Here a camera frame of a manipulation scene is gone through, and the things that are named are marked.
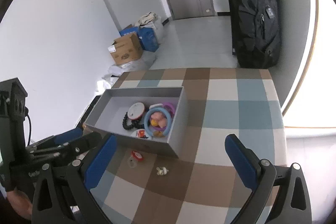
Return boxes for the grey plastic parcel bag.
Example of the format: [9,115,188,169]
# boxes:
[108,51,157,77]

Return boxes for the beige cloth bag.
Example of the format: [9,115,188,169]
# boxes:
[134,11,161,27]

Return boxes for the purple ring bangle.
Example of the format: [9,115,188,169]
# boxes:
[162,102,176,119]

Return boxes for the blue cardboard box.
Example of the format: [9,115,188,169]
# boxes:
[120,25,159,52]

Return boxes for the pink orange toy charm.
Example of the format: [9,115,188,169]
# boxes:
[150,111,168,128]

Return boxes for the white plastic parcel bag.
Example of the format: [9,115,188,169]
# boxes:
[94,75,118,96]

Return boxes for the black beaded bracelet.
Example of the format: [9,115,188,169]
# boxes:
[122,110,145,131]

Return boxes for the blue ring bangle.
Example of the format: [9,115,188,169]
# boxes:
[144,102,175,138]

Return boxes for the white round badge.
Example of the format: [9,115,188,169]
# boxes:
[131,129,152,140]

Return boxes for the black backpack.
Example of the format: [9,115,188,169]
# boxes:
[232,0,281,69]

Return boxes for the yellow flower hair clip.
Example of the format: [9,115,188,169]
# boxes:
[156,166,169,176]

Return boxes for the red clear hair clip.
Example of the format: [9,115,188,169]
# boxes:
[127,150,144,168]

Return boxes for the brown cardboard box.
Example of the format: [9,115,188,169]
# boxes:
[108,32,143,65]

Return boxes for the checkered tablecloth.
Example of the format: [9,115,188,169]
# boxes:
[92,68,286,223]

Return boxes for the red white ring bangle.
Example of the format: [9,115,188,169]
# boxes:
[127,102,149,121]

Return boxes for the black camera module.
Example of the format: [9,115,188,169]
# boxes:
[1,78,28,159]

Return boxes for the person's left hand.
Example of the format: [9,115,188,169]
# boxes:
[6,188,33,220]

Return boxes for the grey shallow storage box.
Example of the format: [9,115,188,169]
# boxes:
[85,87,189,158]

